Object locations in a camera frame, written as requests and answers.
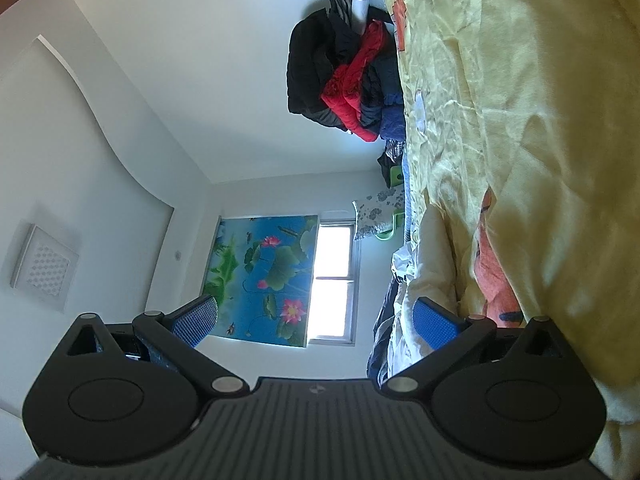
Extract cream blanket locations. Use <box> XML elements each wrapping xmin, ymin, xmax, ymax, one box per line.
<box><xmin>410</xmin><ymin>205</ymin><xmax>476</xmax><ymax>313</ymax></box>

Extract red jacket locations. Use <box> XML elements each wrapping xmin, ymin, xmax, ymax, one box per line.
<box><xmin>321</xmin><ymin>20</ymin><xmax>397</xmax><ymax>144</ymax></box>

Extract blue cloth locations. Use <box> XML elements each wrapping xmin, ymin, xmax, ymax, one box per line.
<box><xmin>399</xmin><ymin>160</ymin><xmax>418</xmax><ymax>242</ymax></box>

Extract clear plastic bottle green label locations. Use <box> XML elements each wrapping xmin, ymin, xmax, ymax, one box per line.
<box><xmin>375</xmin><ymin>165</ymin><xmax>407</xmax><ymax>241</ymax></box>

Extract dark blue clothes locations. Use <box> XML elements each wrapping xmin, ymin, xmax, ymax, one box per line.
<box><xmin>359</xmin><ymin>55</ymin><xmax>407</xmax><ymax>142</ymax></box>

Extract dark navy garment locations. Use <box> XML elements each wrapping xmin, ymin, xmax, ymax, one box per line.
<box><xmin>366</xmin><ymin>280</ymin><xmax>402</xmax><ymax>383</ymax></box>

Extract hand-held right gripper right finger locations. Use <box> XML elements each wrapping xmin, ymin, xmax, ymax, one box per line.
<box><xmin>381</xmin><ymin>297</ymin><xmax>577</xmax><ymax>402</ymax></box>

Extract grey and white clothes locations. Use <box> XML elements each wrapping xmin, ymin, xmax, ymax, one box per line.
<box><xmin>327</xmin><ymin>0</ymin><xmax>397</xmax><ymax>32</ymax></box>

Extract square white ceiling light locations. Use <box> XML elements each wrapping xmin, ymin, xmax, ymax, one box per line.
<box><xmin>10</xmin><ymin>223</ymin><xmax>81</xmax><ymax>307</ymax></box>

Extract window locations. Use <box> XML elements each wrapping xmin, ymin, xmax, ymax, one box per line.
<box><xmin>306</xmin><ymin>219</ymin><xmax>363</xmax><ymax>346</ymax></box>

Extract floral grey cloth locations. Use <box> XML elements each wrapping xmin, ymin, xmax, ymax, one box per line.
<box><xmin>352</xmin><ymin>189</ymin><xmax>402</xmax><ymax>242</ymax></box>

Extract black bag with red cloth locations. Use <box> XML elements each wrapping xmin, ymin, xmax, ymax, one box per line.
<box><xmin>286</xmin><ymin>10</ymin><xmax>353</xmax><ymax>122</ymax></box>

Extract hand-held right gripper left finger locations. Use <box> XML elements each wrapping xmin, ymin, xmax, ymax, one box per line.
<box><xmin>64</xmin><ymin>295</ymin><xmax>251</xmax><ymax>402</ymax></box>

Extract black white patterned garment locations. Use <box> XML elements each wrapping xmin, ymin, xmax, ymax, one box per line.
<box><xmin>377</xmin><ymin>140</ymin><xmax>407</xmax><ymax>181</ymax></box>

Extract lotus flower wall poster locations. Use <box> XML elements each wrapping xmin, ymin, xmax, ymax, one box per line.
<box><xmin>202</xmin><ymin>215</ymin><xmax>320</xmax><ymax>349</ymax></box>

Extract yellow printed bedsheet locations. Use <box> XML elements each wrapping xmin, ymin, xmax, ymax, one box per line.
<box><xmin>375</xmin><ymin>0</ymin><xmax>640</xmax><ymax>480</ymax></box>

